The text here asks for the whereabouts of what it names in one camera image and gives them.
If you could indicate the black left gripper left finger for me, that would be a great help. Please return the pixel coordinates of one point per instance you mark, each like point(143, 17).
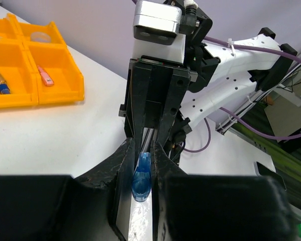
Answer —
point(92, 206)

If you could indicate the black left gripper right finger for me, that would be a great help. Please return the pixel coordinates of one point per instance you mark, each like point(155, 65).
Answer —
point(200, 207)

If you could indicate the pink highlighter pen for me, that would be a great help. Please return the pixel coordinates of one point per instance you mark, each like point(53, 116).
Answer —
point(45, 77)

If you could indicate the yellow compartment bin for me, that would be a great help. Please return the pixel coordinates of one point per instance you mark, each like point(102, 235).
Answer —
point(19, 58)

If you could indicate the blue highlighter pen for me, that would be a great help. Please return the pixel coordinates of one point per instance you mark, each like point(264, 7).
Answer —
point(142, 178)

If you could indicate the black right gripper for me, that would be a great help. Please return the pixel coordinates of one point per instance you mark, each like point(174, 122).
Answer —
point(155, 88)

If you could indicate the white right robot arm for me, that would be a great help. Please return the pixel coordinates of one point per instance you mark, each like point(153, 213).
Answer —
point(247, 66)

